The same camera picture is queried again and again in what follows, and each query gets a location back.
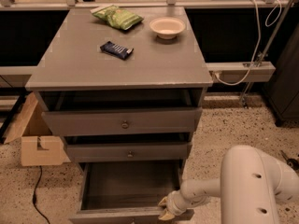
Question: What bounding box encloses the grey bottom drawer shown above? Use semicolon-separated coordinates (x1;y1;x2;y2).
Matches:
70;160;193;224

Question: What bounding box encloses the black caster wheel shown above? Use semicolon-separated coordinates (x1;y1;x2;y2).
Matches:
281;150;299;170

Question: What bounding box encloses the dark blue snack bar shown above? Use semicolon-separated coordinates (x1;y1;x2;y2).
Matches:
100;41;134;60

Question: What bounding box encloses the cardboard box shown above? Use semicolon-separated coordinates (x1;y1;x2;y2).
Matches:
5;93;70;166

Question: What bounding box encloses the green chip bag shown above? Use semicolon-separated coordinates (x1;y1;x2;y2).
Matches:
90;5;143;31

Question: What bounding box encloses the grey drawer cabinet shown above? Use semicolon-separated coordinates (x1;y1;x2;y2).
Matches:
25;6;214;173

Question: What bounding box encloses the white hanging cable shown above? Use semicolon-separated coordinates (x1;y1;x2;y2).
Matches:
213;0;283;87

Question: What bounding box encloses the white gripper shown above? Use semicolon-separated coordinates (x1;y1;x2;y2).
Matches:
158;190;192;221

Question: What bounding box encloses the grey top drawer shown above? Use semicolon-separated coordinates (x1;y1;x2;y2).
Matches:
42;108;202;136

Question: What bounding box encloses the grey middle drawer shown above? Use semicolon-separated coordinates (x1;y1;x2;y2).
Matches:
66;142;192;162

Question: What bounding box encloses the dark robot base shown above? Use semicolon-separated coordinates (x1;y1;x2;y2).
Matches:
263;25;299;127

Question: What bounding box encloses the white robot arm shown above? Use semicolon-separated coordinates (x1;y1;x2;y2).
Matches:
159;146;299;224

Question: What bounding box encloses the grey metal rail frame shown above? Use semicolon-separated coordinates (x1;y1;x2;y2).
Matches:
1;0;289;91

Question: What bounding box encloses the white bowl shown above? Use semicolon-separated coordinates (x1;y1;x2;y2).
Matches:
149;17;186;39

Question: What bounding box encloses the grey drawer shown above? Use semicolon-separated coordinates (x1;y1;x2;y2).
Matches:
70;160;193;224
66;142;192;162
42;108;202;136

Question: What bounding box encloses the black floor cable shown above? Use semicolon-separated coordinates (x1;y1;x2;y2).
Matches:
32;165;51;224

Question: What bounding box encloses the slanted metal pole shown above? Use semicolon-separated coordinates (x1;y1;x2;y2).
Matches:
240;0;294;108

